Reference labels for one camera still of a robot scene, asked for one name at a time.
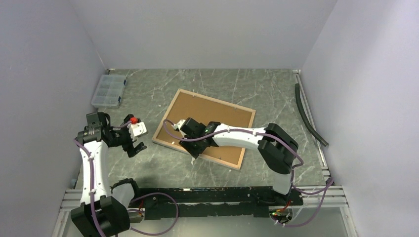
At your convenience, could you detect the aluminium rail frame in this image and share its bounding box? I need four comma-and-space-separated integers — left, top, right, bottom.
52, 186, 358, 237

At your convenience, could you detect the black corrugated hose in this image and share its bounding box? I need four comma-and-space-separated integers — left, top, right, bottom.
294, 83, 329, 147

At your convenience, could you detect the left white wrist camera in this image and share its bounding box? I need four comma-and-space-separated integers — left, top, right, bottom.
127, 117, 148, 141

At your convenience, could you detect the clear plastic organizer box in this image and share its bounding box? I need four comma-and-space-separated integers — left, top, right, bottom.
91, 74, 127, 108

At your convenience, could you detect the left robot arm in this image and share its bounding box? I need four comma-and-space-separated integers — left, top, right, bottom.
71, 112, 147, 237

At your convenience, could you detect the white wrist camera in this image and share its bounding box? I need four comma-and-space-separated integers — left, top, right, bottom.
172, 119, 186, 132
127, 117, 148, 141

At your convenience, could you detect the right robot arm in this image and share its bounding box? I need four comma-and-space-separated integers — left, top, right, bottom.
172, 118, 298, 205

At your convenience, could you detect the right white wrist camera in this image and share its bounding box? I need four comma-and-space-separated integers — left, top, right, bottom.
172, 119, 186, 132

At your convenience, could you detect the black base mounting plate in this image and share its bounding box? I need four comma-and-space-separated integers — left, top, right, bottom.
129, 186, 303, 220

